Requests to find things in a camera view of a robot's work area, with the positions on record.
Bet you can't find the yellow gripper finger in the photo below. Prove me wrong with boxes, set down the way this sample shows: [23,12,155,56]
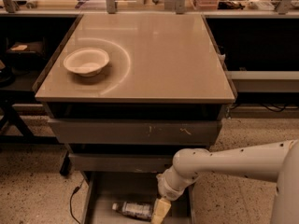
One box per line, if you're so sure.
[150,198,171,224]

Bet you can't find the clear plastic water bottle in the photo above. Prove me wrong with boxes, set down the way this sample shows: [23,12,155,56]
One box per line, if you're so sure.
[112,202,152,221]

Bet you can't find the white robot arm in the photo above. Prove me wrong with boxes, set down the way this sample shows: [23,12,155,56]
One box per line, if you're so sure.
[151,140,299,224]

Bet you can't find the grey open bottom drawer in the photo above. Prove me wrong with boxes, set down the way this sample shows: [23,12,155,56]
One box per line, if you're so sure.
[81,172,196,224]

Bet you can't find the grey top drawer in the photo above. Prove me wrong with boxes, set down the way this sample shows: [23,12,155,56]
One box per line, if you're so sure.
[49,119,222,146]

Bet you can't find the grey middle drawer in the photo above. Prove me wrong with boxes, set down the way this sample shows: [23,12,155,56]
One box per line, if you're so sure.
[69,154,178,173]

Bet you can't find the grey drawer cabinet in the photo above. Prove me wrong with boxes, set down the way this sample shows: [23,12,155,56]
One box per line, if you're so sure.
[32,12,237,175]

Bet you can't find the white paper bowl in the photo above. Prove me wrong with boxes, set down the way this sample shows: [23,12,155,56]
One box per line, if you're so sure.
[64,48,110,77]

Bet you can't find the dark box on shelf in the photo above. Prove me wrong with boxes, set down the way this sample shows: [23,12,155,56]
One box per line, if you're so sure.
[6,41,46,69]

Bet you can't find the long background workbench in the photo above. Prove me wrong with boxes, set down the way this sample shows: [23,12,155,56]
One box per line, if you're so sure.
[0,0,298,18]

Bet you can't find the black floor cable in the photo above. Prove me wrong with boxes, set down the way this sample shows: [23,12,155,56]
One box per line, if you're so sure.
[68,178,86,224]

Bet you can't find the black side table frame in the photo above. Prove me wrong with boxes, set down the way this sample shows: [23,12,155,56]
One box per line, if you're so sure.
[0,91,72,176]

